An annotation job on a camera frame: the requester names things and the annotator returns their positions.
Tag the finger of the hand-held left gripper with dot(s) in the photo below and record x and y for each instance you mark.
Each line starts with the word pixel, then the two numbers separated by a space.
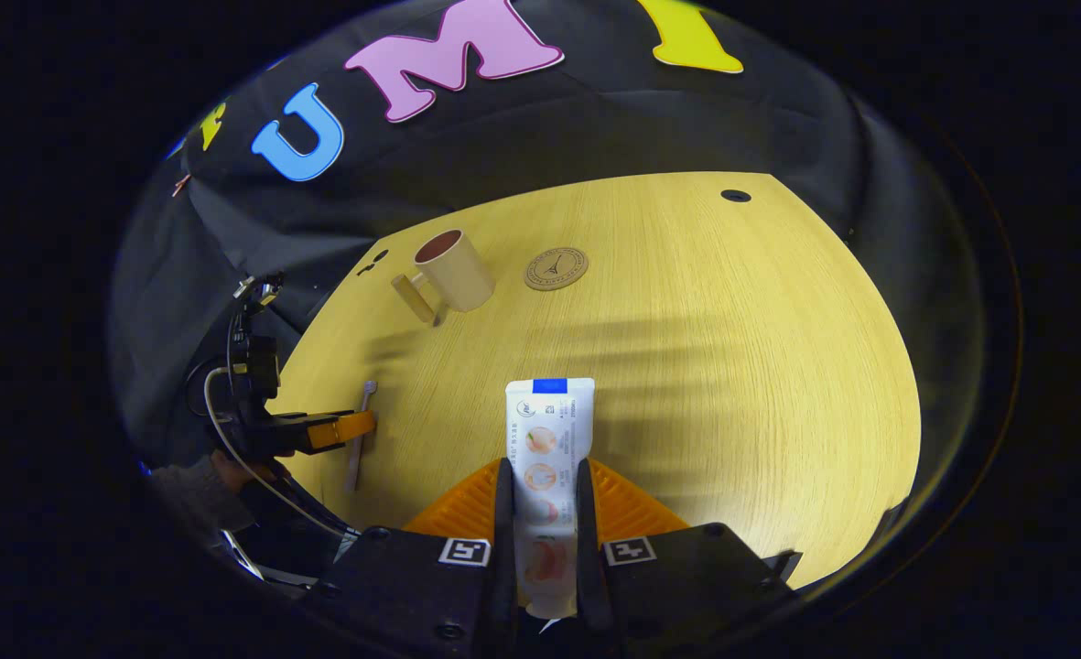
pixel 339 430

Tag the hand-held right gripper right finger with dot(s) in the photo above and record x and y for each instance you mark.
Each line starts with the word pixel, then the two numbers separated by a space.
pixel 586 513

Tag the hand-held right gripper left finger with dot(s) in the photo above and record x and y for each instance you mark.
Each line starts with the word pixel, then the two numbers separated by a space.
pixel 503 513

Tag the white toothbrush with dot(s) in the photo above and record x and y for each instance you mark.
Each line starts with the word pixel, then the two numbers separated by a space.
pixel 353 471

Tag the white toothpaste tube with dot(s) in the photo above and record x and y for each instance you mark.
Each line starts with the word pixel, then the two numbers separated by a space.
pixel 549 430

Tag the round cork coaster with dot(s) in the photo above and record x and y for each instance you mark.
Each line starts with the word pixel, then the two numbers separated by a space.
pixel 556 269

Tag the black backdrop cloth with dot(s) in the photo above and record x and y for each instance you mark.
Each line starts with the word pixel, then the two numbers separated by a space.
pixel 549 128

